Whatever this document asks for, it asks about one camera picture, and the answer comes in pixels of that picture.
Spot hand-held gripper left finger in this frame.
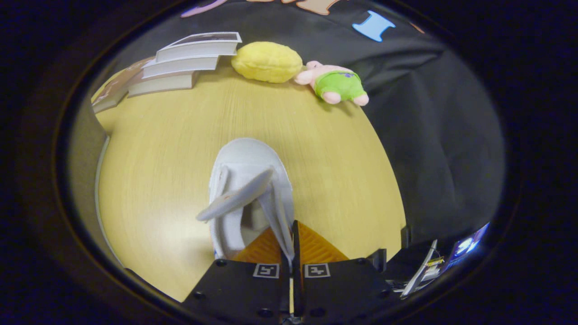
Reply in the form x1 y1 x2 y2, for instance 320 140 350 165
183 228 292 325

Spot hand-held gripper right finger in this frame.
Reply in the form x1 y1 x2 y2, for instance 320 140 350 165
292 220 394 325

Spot white canvas shoe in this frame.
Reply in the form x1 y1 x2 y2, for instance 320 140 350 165
196 138 295 261

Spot white flat strip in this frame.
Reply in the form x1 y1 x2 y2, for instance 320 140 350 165
401 239 438 298

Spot black backdrop cloth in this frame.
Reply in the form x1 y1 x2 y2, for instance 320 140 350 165
108 0 505 248

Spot pink plush toy green shorts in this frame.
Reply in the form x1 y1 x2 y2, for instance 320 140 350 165
294 60 369 107

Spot yellow plush toy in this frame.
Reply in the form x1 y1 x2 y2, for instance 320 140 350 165
231 41 303 84

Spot white paperback book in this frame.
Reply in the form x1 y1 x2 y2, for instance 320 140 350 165
142 55 222 80

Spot brown cover book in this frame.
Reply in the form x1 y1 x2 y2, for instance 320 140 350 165
92 68 131 114

